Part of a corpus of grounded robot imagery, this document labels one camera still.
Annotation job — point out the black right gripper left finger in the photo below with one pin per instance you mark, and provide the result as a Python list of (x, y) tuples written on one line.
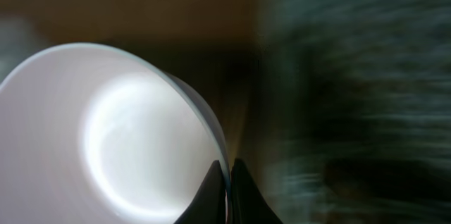
[(209, 203)]

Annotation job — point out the grey dishwasher rack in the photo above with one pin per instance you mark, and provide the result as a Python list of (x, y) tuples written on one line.
[(358, 96)]

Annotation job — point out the blue bowl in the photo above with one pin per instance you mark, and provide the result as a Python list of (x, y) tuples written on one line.
[(94, 134)]

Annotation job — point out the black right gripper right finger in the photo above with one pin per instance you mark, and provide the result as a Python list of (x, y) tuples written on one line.
[(249, 207)]

